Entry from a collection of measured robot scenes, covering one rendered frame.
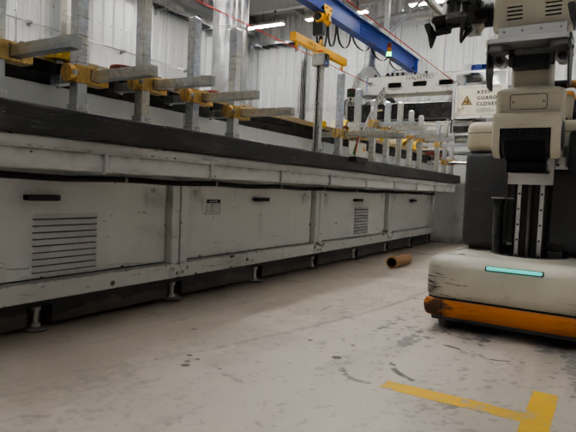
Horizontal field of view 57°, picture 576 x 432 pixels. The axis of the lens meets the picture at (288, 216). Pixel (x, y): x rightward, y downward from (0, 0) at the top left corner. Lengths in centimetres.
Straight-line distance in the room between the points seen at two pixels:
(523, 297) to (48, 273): 161
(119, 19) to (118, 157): 996
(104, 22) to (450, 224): 791
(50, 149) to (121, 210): 55
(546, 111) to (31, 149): 166
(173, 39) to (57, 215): 1093
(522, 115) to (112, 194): 150
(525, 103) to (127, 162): 139
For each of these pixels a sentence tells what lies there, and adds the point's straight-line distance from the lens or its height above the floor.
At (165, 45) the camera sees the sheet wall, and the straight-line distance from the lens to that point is 1251.
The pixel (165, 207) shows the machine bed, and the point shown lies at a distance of 230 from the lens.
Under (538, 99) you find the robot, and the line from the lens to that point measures 209.
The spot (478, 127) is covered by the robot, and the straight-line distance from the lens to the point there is 238.
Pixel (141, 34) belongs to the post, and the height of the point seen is 99.
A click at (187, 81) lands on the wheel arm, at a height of 83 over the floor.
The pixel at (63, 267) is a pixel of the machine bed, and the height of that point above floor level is 20.
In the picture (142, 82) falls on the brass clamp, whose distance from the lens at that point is 186.
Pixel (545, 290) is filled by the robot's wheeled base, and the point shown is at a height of 20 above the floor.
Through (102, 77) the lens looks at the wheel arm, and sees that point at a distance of 170.
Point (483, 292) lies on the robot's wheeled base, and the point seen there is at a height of 16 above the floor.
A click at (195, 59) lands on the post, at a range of 208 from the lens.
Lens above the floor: 50
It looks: 3 degrees down
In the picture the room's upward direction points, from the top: 2 degrees clockwise
